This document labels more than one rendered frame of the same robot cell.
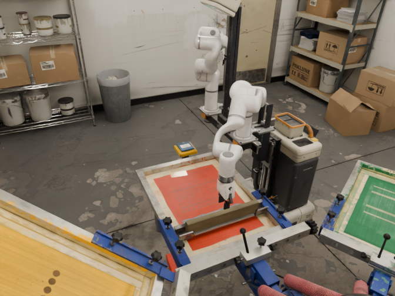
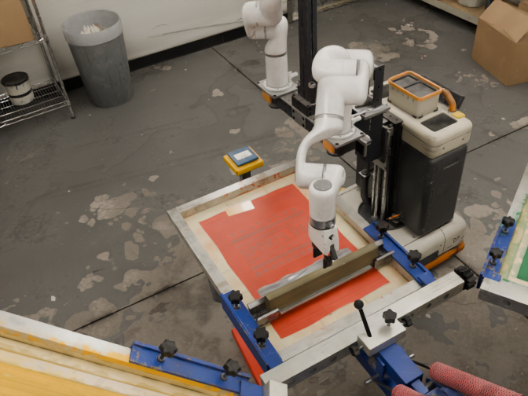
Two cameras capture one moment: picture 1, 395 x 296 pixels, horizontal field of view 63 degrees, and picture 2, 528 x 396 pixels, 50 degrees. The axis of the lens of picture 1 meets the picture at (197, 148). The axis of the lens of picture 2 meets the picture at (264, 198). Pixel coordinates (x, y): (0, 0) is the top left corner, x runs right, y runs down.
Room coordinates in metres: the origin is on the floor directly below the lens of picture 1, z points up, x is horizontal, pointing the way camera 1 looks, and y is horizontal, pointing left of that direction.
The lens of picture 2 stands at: (0.03, 0.04, 2.39)
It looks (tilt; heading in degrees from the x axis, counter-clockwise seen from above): 41 degrees down; 359
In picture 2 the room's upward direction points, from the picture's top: 5 degrees counter-clockwise
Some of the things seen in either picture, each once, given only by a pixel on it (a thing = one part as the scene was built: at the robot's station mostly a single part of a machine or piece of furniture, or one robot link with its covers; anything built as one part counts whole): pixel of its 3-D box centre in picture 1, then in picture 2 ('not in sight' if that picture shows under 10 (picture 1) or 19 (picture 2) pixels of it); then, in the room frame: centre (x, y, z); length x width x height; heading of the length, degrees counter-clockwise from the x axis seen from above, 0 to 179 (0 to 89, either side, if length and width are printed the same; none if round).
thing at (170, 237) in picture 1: (173, 243); (250, 330); (1.07, 0.11, 0.98); 0.30 x 0.05 x 0.07; 25
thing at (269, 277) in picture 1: (261, 270); (393, 359); (0.89, -0.28, 1.02); 0.17 x 0.06 x 0.05; 25
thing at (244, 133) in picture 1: (245, 124); (342, 111); (1.84, -0.31, 1.21); 0.16 x 0.13 x 0.15; 117
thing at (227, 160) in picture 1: (230, 159); (327, 190); (1.24, -0.16, 1.35); 0.15 x 0.10 x 0.11; 166
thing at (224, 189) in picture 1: (225, 185); (322, 232); (1.21, -0.14, 1.22); 0.10 x 0.07 x 0.11; 25
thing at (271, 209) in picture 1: (269, 211); (395, 256); (1.30, -0.40, 0.98); 0.30 x 0.05 x 0.07; 25
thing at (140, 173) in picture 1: (204, 198); (287, 247); (1.40, -0.04, 0.97); 0.79 x 0.58 x 0.04; 25
